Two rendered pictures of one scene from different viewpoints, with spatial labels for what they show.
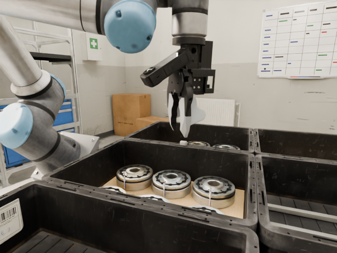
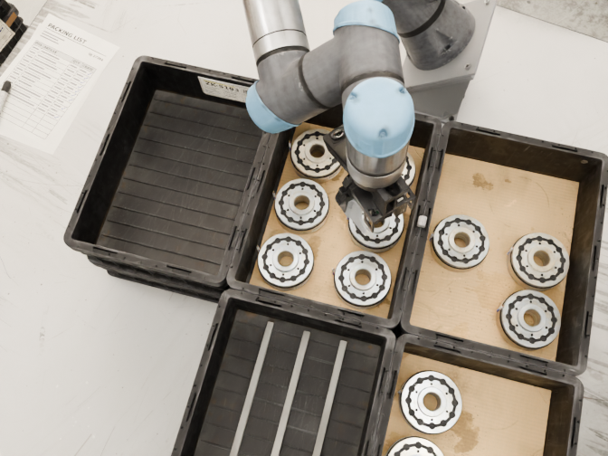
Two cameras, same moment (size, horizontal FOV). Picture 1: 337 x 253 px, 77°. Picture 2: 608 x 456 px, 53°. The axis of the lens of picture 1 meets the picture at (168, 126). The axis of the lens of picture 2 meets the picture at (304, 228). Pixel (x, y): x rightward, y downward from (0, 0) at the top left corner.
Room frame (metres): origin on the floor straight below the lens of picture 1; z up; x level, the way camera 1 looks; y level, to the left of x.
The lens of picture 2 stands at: (0.39, -0.37, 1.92)
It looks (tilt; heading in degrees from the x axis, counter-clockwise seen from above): 71 degrees down; 90
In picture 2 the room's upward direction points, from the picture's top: 6 degrees counter-clockwise
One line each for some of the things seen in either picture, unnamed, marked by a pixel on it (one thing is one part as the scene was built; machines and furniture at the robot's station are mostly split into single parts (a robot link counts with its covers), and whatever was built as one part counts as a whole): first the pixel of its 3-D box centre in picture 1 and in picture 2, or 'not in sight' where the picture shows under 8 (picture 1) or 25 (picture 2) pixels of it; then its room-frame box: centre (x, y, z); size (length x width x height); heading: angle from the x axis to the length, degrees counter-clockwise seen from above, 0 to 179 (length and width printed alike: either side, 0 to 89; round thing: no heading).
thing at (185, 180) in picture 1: (171, 178); (375, 221); (0.52, -0.01, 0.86); 0.10 x 0.10 x 0.01
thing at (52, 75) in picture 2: not in sight; (46, 80); (-0.18, 0.48, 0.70); 0.33 x 0.23 x 0.01; 60
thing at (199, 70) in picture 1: (190, 68); (377, 184); (0.49, -0.05, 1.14); 0.09 x 0.08 x 0.12; 114
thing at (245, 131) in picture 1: (192, 149); (499, 249); (0.73, -0.09, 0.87); 0.40 x 0.30 x 0.11; 69
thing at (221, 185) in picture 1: (213, 183); (363, 277); (0.48, -0.11, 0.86); 0.05 x 0.05 x 0.01
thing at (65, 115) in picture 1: (42, 129); not in sight; (2.10, 1.27, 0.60); 0.72 x 0.03 x 0.56; 150
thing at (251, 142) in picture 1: (193, 135); (508, 241); (0.73, -0.09, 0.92); 0.40 x 0.30 x 0.02; 69
